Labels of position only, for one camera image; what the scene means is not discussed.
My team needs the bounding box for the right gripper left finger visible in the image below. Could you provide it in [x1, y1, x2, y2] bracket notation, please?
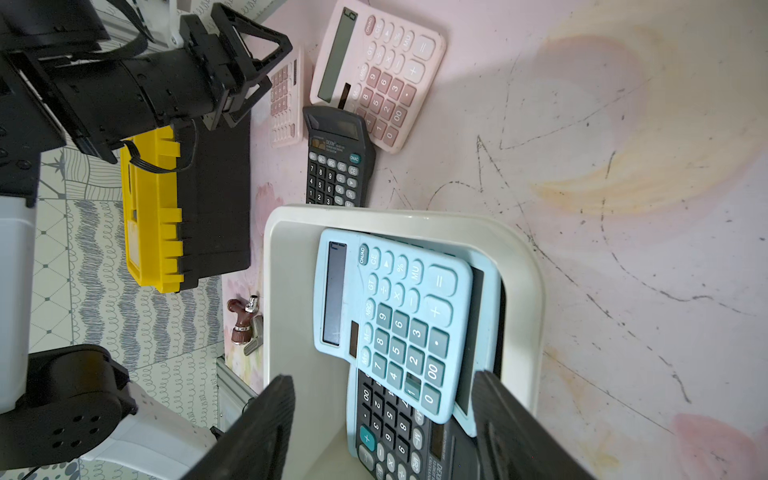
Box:
[183, 375, 296, 480]

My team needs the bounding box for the metal clamp tool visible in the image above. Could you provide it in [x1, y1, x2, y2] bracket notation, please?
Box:
[227, 294, 264, 356]

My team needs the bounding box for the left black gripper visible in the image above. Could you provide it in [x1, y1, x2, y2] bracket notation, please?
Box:
[1, 1, 293, 207]

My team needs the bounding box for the black calculator back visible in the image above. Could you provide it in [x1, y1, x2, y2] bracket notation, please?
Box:
[347, 368, 483, 480]

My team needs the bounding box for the small black calculator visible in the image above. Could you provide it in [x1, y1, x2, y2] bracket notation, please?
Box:
[303, 105, 376, 207]

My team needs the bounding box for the yellow black toolbox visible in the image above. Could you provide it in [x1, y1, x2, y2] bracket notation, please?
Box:
[120, 119, 251, 293]

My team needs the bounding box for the small blue calculator back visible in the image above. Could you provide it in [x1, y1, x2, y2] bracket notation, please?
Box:
[313, 228, 473, 424]

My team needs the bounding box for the white plastic storage box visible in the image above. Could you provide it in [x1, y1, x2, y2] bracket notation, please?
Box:
[263, 204, 545, 479]

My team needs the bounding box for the pink calculator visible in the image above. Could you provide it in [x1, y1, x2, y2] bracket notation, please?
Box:
[269, 48, 306, 148]
[310, 1, 447, 154]

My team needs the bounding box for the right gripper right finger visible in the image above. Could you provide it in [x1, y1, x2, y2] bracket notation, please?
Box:
[472, 371, 592, 479]

